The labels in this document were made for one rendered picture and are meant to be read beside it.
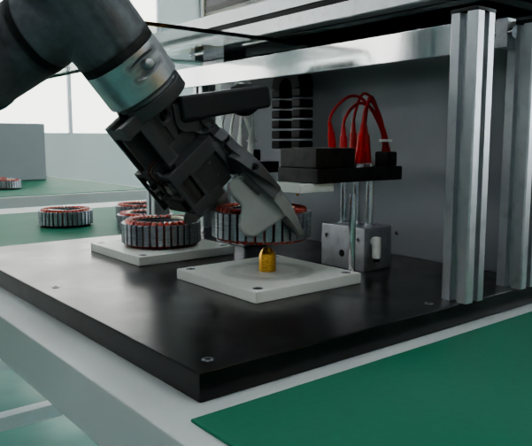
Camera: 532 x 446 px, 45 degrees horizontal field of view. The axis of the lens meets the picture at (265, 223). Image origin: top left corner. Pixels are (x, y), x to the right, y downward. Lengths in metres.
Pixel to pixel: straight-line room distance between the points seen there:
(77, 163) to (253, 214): 5.09
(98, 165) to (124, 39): 5.21
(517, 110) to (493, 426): 0.39
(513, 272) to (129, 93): 0.44
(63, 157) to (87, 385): 5.17
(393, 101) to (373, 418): 0.56
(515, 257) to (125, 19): 0.47
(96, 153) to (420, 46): 5.18
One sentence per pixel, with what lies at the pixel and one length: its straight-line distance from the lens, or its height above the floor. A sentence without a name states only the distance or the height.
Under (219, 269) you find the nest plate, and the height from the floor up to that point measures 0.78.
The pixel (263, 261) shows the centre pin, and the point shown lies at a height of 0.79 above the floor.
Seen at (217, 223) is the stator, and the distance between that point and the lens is 0.69.
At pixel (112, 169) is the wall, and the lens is 5.84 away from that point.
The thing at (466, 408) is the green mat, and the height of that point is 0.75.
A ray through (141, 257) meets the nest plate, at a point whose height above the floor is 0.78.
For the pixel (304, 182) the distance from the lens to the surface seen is 0.73.
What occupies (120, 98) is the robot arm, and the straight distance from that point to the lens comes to 0.60.
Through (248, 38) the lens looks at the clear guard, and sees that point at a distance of 0.86.
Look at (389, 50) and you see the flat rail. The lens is 0.72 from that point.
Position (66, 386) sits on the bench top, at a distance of 0.57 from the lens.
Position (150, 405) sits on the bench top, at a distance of 0.46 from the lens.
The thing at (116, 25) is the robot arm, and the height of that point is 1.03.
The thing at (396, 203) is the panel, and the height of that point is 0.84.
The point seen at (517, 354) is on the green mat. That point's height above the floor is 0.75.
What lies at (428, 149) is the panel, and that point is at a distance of 0.87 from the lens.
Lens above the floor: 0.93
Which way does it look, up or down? 7 degrees down
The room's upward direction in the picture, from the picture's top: straight up
